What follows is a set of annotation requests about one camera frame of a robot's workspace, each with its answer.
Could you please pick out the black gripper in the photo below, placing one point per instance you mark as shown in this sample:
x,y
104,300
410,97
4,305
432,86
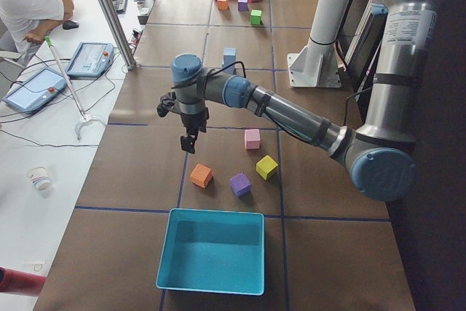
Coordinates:
x,y
193,120

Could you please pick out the light blue foam block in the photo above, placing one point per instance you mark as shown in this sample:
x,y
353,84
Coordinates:
x,y
229,54
228,67

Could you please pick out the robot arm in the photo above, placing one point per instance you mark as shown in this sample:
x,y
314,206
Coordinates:
x,y
377,155

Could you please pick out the orange foam block left side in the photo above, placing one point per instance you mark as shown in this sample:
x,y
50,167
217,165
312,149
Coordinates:
x,y
201,175

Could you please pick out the orange foam block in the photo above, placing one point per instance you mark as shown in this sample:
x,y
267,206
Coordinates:
x,y
222,5
201,175

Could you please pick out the pink foam block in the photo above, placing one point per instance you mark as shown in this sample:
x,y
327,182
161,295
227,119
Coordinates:
x,y
252,139

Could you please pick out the purple foam block left side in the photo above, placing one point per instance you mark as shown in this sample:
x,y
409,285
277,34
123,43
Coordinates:
x,y
240,184

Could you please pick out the purple foam block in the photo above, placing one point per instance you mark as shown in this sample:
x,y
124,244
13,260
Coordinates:
x,y
240,184
242,5

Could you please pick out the yellow foam block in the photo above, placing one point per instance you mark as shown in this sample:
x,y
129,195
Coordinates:
x,y
266,167

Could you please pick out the grabber stick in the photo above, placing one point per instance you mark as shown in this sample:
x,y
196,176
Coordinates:
x,y
85,118

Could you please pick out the teal plastic bin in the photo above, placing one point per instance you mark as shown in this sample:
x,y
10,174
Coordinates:
x,y
214,251

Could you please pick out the teach pendant far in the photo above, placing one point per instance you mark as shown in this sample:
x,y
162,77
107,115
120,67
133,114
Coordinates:
x,y
90,60

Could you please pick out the teach pendant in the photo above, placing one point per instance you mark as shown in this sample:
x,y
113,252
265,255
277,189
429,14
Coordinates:
x,y
35,92
90,60

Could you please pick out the green foam block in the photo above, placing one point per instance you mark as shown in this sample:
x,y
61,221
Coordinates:
x,y
256,17

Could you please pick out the orange foam block right side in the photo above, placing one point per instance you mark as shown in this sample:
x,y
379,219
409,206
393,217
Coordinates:
x,y
222,5

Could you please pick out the paper cup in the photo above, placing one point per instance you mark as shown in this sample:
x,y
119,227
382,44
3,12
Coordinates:
x,y
39,177

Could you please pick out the purple foam block right side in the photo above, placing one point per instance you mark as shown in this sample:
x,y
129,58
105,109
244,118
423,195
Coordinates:
x,y
242,5

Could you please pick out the teach pendant near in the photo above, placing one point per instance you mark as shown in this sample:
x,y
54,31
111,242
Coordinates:
x,y
35,92

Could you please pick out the black computer mouse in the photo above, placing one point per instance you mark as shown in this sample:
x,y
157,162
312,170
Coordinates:
x,y
70,24

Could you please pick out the person in white shirt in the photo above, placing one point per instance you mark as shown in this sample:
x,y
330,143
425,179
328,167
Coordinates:
x,y
29,21

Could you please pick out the red bottle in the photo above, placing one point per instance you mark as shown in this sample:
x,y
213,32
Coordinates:
x,y
21,283

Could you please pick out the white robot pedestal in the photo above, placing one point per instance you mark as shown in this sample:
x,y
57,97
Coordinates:
x,y
316,64

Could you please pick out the aluminium frame post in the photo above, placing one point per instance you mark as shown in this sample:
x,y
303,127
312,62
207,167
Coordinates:
x,y
118,33

